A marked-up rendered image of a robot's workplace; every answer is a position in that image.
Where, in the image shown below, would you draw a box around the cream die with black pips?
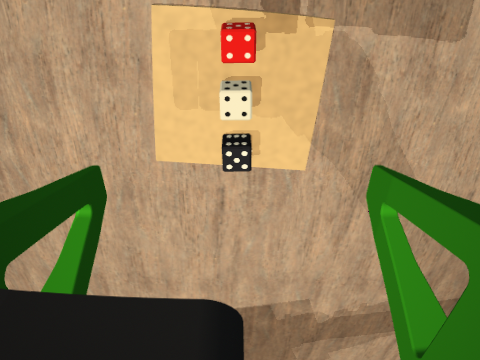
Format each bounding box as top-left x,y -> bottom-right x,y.
219,80 -> 252,120

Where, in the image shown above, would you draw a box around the black dice with cream pips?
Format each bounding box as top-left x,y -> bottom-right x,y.
222,134 -> 252,172

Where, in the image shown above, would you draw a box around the tan flat mat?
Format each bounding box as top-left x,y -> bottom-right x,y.
151,4 -> 335,170

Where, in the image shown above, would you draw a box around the red dice with white pips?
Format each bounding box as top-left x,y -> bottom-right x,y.
221,23 -> 256,63

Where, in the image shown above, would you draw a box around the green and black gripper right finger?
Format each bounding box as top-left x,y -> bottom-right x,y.
366,165 -> 480,360

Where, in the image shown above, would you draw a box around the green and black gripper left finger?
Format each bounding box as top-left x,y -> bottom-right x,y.
0,165 -> 107,295

